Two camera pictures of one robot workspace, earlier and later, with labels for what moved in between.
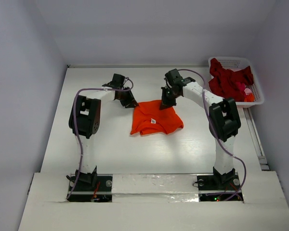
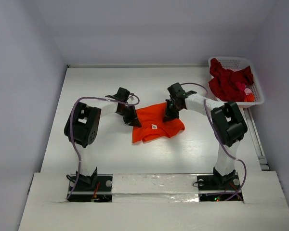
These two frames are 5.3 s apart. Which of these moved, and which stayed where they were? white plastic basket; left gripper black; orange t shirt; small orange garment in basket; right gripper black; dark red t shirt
Moved: right gripper black; orange t shirt; left gripper black
Stayed: white plastic basket; small orange garment in basket; dark red t shirt
